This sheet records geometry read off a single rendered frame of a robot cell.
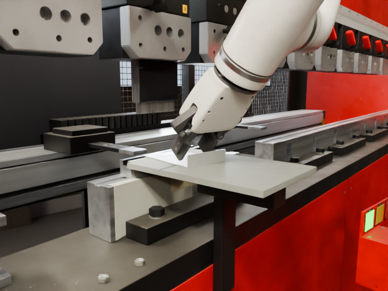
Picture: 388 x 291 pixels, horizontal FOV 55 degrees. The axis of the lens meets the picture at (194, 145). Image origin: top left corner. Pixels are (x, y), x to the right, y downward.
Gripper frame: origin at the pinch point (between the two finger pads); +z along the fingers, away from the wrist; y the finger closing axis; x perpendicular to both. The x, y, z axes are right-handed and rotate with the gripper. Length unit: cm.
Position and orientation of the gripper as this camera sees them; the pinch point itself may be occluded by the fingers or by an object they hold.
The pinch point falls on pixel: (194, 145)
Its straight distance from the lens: 63.9
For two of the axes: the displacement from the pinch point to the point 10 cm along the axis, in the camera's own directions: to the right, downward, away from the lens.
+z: -4.2, 6.7, 6.1
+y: -7.6, 1.1, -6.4
